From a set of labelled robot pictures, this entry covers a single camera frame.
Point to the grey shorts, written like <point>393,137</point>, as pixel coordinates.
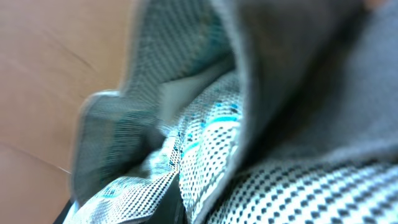
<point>268,111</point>

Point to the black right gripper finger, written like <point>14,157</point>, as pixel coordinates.
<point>169,211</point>

